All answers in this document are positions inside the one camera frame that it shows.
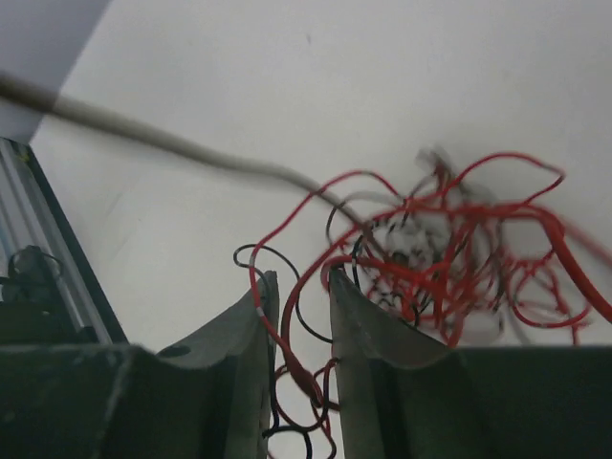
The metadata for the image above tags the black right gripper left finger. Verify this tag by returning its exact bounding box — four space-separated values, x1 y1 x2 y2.
1 284 271 458

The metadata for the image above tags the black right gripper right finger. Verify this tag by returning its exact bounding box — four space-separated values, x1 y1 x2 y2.
329 270 611 458

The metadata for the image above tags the dark thin cable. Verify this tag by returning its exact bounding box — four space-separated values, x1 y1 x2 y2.
232 157 532 459

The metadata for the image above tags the red cable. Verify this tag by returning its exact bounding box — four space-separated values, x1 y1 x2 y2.
248 151 612 459

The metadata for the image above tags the aluminium rail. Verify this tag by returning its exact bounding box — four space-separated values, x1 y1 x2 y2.
1 139 126 345

